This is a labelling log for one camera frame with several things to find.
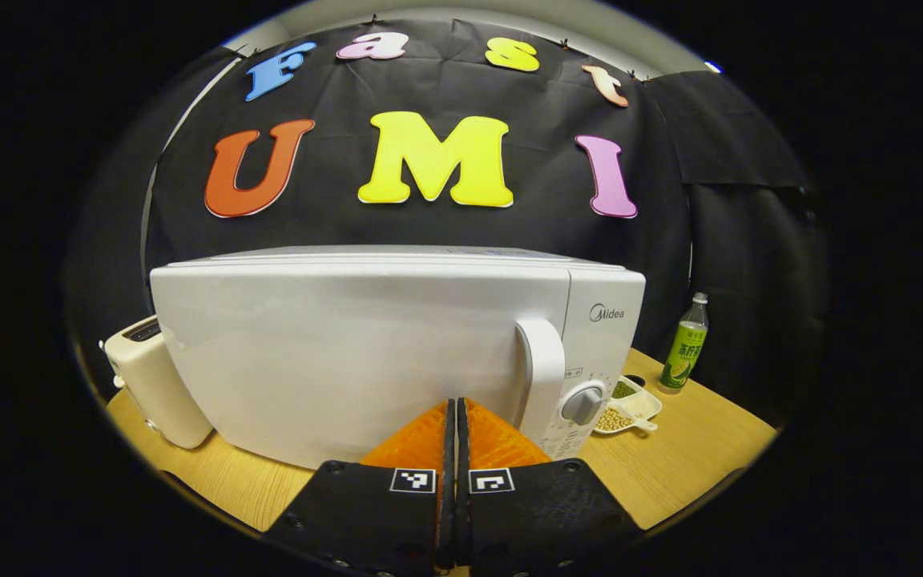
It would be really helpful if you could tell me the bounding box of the black backdrop cloth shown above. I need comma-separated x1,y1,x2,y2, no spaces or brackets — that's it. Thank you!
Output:
65,18,831,418

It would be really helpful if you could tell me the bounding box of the cream toaster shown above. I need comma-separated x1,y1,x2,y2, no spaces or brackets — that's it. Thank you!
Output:
101,315,214,450

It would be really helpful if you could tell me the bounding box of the green drink bottle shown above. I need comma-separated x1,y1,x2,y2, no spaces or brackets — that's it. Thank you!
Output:
659,292,709,393

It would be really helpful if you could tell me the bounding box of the white microwave oven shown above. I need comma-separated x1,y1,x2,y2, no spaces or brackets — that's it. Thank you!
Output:
149,244,647,471

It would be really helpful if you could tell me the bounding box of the white divided dish of beans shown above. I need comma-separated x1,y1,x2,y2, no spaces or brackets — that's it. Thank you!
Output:
592,374,663,436

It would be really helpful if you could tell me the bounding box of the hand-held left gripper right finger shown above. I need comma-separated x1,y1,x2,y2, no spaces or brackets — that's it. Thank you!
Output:
457,397,643,577

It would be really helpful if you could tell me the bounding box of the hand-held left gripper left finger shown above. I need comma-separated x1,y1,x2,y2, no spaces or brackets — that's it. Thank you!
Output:
265,398,456,577

